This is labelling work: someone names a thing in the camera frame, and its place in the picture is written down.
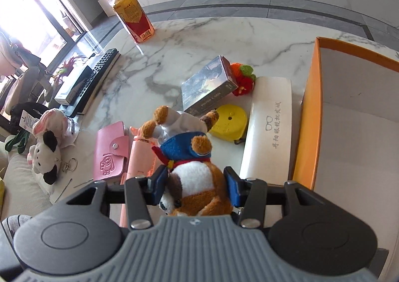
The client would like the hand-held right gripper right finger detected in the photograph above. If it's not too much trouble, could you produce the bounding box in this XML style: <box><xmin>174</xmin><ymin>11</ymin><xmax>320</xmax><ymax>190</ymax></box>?
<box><xmin>223</xmin><ymin>166</ymin><xmax>332</xmax><ymax>229</ymax></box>

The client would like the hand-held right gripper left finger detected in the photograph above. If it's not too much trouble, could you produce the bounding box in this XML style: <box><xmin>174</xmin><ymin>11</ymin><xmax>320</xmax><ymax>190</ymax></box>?
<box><xmin>58</xmin><ymin>165</ymin><xmax>169</xmax><ymax>230</ymax></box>

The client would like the pink long case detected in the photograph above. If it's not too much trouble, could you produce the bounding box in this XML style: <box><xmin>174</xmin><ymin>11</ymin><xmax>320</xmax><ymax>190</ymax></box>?
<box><xmin>120</xmin><ymin>128</ymin><xmax>160</xmax><ymax>228</ymax></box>

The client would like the small figurine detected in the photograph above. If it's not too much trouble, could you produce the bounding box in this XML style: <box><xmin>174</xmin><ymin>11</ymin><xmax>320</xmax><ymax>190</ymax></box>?
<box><xmin>138</xmin><ymin>105</ymin><xmax>235</xmax><ymax>218</ymax></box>

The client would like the pink leather wallet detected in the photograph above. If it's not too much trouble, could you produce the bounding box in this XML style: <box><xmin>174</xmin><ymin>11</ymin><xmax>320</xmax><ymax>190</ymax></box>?
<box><xmin>93</xmin><ymin>122</ymin><xmax>131</xmax><ymax>181</ymax></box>

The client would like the dark photo card box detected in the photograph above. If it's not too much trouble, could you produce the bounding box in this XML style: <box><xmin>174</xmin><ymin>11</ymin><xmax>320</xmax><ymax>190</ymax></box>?
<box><xmin>181</xmin><ymin>55</ymin><xmax>239</xmax><ymax>116</ymax></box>

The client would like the orange cardboard box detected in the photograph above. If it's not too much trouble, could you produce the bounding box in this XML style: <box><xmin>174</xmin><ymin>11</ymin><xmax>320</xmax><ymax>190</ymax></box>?
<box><xmin>293</xmin><ymin>36</ymin><xmax>399</xmax><ymax>282</ymax></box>

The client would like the white glasses case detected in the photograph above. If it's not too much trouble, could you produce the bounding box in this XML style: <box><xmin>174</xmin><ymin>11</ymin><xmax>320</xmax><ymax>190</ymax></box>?
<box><xmin>240</xmin><ymin>76</ymin><xmax>292</xmax><ymax>187</ymax></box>

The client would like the yellow tape measure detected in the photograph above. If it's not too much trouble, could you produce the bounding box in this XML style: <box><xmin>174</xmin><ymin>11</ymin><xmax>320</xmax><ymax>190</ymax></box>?
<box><xmin>208</xmin><ymin>104</ymin><xmax>249</xmax><ymax>141</ymax></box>

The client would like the clear plastic bag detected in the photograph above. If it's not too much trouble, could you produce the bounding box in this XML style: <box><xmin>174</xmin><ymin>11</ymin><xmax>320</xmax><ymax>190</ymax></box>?
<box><xmin>61</xmin><ymin>119</ymin><xmax>79</xmax><ymax>149</ymax></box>

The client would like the crocheted carrot strawberry toy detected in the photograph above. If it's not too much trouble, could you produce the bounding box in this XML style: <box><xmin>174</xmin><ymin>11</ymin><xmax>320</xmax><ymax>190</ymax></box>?
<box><xmin>230</xmin><ymin>63</ymin><xmax>257</xmax><ymax>97</ymax></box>

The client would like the black notebook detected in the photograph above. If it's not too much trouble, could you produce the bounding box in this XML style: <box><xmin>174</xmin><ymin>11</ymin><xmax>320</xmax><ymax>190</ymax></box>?
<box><xmin>58</xmin><ymin>51</ymin><xmax>122</xmax><ymax>118</ymax></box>

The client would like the black white cow plush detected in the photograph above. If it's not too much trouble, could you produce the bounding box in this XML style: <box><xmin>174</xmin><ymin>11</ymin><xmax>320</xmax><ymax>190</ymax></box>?
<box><xmin>27</xmin><ymin>131</ymin><xmax>62</xmax><ymax>185</ymax></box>

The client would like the white pink bunny plush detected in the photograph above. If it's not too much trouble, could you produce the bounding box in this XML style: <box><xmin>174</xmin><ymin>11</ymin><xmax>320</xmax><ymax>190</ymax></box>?
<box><xmin>32</xmin><ymin>108</ymin><xmax>74</xmax><ymax>148</ymax></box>

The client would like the white blue small box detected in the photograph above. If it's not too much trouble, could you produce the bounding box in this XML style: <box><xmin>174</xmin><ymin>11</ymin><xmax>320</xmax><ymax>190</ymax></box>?
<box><xmin>54</xmin><ymin>65</ymin><xmax>94</xmax><ymax>106</ymax></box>

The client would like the black bag with tag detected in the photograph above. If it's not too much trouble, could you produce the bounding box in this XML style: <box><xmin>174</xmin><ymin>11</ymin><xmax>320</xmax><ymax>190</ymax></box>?
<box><xmin>4</xmin><ymin>102</ymin><xmax>51</xmax><ymax>155</ymax></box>

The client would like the red green feather shuttlecock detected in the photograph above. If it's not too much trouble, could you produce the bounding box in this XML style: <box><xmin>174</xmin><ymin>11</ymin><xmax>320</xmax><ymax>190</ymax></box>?
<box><xmin>51</xmin><ymin>55</ymin><xmax>86</xmax><ymax>83</ymax></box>

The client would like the grey chair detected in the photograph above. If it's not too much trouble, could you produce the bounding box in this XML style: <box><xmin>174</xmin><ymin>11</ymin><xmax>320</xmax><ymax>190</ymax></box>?
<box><xmin>0</xmin><ymin>32</ymin><xmax>52</xmax><ymax>114</ymax></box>

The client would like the orange tea bottle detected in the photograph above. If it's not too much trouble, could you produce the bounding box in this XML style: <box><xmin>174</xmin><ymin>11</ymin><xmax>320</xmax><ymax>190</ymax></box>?
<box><xmin>109</xmin><ymin>0</ymin><xmax>155</xmax><ymax>44</ymax></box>

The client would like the glass sliding door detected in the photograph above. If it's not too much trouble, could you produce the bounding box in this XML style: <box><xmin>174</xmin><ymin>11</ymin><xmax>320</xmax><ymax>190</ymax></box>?
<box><xmin>0</xmin><ymin>0</ymin><xmax>89</xmax><ymax>75</ymax></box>

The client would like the metal key ring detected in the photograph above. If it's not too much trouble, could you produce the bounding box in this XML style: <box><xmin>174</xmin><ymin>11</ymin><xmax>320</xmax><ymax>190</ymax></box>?
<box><xmin>61</xmin><ymin>158</ymin><xmax>77</xmax><ymax>173</ymax></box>

